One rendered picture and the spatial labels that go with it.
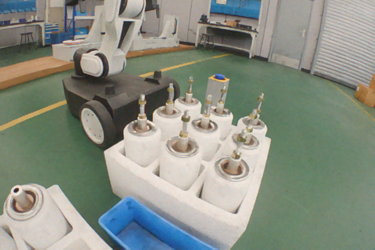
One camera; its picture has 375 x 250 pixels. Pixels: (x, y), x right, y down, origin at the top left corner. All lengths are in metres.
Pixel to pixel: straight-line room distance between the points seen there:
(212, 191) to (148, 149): 0.18
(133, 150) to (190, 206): 0.19
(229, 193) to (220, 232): 0.10
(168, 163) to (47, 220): 0.26
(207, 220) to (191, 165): 0.12
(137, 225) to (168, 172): 0.22
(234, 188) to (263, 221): 0.31
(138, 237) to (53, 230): 0.26
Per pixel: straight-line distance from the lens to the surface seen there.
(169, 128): 0.51
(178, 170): 0.38
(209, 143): 0.47
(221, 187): 0.35
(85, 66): 1.06
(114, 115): 0.73
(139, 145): 0.43
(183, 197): 0.39
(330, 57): 5.59
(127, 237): 0.54
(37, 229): 0.34
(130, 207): 0.49
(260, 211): 0.65
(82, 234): 0.36
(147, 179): 0.42
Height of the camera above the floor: 0.49
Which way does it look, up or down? 25 degrees down
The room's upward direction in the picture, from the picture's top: 7 degrees clockwise
